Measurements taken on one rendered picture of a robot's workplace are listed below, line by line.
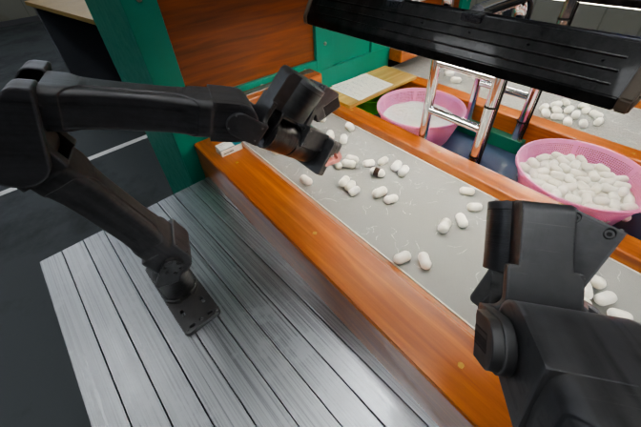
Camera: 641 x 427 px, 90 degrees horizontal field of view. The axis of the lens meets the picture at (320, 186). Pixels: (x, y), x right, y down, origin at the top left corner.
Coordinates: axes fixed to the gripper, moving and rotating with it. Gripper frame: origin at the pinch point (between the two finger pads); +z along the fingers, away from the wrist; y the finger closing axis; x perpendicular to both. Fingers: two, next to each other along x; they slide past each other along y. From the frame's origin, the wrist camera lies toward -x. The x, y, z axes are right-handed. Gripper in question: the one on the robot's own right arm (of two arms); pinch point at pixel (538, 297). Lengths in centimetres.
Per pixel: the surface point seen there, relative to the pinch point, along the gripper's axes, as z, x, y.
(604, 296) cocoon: 18.8, -3.0, -6.4
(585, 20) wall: 193, -134, 66
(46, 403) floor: -12, 122, 90
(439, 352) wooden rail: -1.9, 13.7, 5.2
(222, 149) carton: -3, 12, 70
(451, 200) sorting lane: 23.0, -3.9, 22.7
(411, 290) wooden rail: 1.7, 10.7, 13.7
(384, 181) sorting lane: 18.6, -0.2, 36.9
